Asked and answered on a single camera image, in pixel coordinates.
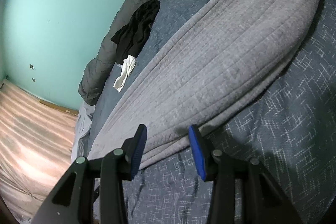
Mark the light grey sheet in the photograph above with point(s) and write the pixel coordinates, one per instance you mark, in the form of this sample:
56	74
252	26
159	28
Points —
82	129

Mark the pink curtain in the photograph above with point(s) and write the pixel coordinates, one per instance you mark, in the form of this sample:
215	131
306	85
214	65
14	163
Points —
31	148

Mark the wooden trim strip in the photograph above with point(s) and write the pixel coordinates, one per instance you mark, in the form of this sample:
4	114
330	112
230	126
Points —
57	106

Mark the grey fleece garment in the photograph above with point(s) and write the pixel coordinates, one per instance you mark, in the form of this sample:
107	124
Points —
223	56

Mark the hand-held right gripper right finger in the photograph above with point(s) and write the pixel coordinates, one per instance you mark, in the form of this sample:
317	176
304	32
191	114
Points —
196	155

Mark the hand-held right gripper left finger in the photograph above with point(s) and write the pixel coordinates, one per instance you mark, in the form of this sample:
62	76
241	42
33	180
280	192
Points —
139	153

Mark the crumpled black garment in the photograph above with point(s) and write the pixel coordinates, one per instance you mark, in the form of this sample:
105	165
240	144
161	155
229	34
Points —
136	29

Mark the blue patterned bed cover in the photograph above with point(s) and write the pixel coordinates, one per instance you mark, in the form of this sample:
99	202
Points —
288	134

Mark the crumpled white garment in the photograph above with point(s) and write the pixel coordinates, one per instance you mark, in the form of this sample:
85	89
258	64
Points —
126	71

